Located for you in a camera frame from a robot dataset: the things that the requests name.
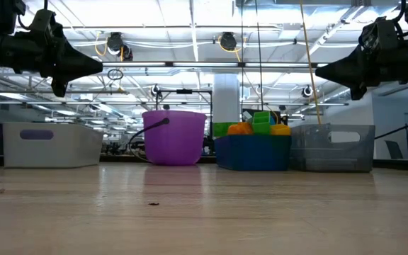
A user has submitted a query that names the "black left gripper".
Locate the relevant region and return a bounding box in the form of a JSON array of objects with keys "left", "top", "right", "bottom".
[{"left": 0, "top": 24, "right": 104, "bottom": 98}]

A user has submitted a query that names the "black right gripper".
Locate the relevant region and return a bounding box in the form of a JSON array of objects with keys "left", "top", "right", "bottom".
[{"left": 314, "top": 38, "right": 408, "bottom": 101}]

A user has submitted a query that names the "clear grey plastic bin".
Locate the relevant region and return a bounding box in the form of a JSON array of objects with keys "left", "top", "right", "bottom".
[{"left": 288, "top": 123, "right": 376, "bottom": 174}]

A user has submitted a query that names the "orange wedge toy brick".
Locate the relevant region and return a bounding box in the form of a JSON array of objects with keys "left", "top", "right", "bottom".
[{"left": 227, "top": 122, "right": 254, "bottom": 136}]

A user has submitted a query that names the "long ceiling light bar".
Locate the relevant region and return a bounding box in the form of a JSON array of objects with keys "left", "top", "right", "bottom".
[{"left": 101, "top": 60, "right": 329, "bottom": 69}]

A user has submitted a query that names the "white plastic bin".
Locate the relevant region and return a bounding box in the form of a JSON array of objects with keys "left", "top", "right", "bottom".
[{"left": 2, "top": 122, "right": 104, "bottom": 169}]

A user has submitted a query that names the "dark grey tilted panel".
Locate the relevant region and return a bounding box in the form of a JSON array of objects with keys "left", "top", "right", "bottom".
[{"left": 384, "top": 140, "right": 405, "bottom": 159}]

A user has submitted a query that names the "white room pillar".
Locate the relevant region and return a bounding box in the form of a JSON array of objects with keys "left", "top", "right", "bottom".
[{"left": 212, "top": 74, "right": 241, "bottom": 124}]

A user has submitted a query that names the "teal plastic bin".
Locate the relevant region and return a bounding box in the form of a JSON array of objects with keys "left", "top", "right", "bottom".
[{"left": 213, "top": 134, "right": 293, "bottom": 172}]

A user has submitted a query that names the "purple plastic bucket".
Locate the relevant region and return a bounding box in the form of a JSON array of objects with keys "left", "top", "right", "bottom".
[{"left": 128, "top": 109, "right": 208, "bottom": 166}]

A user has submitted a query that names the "silver ventilation duct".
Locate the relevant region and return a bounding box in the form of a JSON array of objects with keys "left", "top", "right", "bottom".
[{"left": 322, "top": 77, "right": 408, "bottom": 104}]

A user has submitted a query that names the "black hanging wire loop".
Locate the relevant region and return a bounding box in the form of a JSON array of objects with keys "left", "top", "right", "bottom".
[{"left": 106, "top": 68, "right": 124, "bottom": 81}]

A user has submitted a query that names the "yellow hanging cable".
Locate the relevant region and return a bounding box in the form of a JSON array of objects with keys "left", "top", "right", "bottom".
[{"left": 299, "top": 0, "right": 322, "bottom": 125}]

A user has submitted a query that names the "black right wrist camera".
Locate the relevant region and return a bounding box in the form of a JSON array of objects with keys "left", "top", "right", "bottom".
[{"left": 358, "top": 16, "right": 402, "bottom": 50}]

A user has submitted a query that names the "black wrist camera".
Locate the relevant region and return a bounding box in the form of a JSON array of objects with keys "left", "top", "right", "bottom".
[
  {"left": 28, "top": 8, "right": 58, "bottom": 36},
  {"left": 358, "top": 16, "right": 402, "bottom": 50}
]

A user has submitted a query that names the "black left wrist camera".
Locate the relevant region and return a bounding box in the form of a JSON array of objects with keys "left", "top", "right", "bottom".
[{"left": 28, "top": 8, "right": 58, "bottom": 36}]

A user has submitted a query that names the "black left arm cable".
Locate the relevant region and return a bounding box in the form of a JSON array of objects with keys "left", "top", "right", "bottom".
[{"left": 16, "top": 0, "right": 49, "bottom": 33}]

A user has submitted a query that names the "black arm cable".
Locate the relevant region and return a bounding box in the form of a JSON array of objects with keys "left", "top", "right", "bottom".
[
  {"left": 373, "top": 115, "right": 408, "bottom": 141},
  {"left": 16, "top": 0, "right": 49, "bottom": 33}
]

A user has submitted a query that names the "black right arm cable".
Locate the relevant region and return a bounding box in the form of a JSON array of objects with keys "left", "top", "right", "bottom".
[{"left": 373, "top": 115, "right": 408, "bottom": 141}]

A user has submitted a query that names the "black hanging cable with coil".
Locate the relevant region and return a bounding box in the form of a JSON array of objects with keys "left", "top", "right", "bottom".
[{"left": 254, "top": 0, "right": 264, "bottom": 111}]

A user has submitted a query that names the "thin black hanging cable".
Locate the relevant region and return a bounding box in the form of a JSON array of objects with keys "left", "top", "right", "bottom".
[{"left": 240, "top": 0, "right": 244, "bottom": 123}]

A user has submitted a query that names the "distant black rig frame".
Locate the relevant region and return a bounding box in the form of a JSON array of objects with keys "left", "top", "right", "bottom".
[{"left": 155, "top": 88, "right": 214, "bottom": 118}]

